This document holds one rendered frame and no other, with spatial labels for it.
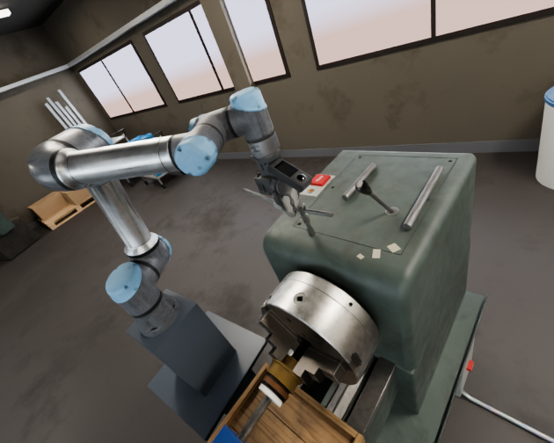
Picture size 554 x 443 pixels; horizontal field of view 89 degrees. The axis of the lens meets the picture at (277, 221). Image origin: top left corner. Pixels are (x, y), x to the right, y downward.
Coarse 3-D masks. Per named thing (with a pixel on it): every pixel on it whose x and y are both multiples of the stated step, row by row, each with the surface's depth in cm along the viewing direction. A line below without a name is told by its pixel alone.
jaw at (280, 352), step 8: (272, 312) 76; (264, 320) 74; (272, 320) 75; (280, 320) 76; (264, 328) 77; (272, 328) 74; (280, 328) 75; (288, 328) 75; (272, 336) 73; (280, 336) 74; (288, 336) 75; (296, 336) 75; (272, 344) 74; (280, 344) 73; (288, 344) 74; (272, 352) 72; (280, 352) 72; (280, 360) 72
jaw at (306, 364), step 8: (304, 352) 72; (312, 352) 71; (320, 352) 70; (304, 360) 71; (312, 360) 69; (320, 360) 68; (328, 360) 67; (336, 360) 66; (352, 360) 66; (296, 368) 70; (304, 368) 69; (312, 368) 68; (320, 368) 67; (328, 368) 66; (336, 368) 65; (344, 368) 66; (352, 368) 66; (304, 376) 68; (312, 376) 69; (320, 376) 68; (328, 376) 67; (336, 376) 64
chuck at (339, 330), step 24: (288, 288) 74; (312, 288) 71; (264, 312) 82; (288, 312) 68; (312, 312) 67; (336, 312) 67; (312, 336) 68; (336, 336) 64; (360, 336) 67; (360, 360) 68
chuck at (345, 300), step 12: (288, 276) 80; (300, 276) 76; (312, 276) 74; (324, 288) 70; (336, 288) 70; (336, 300) 68; (348, 300) 69; (360, 312) 68; (372, 324) 70; (372, 336) 70
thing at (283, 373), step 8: (288, 360) 72; (272, 368) 71; (280, 368) 70; (288, 368) 69; (272, 376) 70; (280, 376) 69; (288, 376) 69; (296, 376) 69; (264, 384) 69; (272, 384) 68; (280, 384) 68; (288, 384) 68; (296, 384) 70; (280, 392) 67; (288, 392) 69
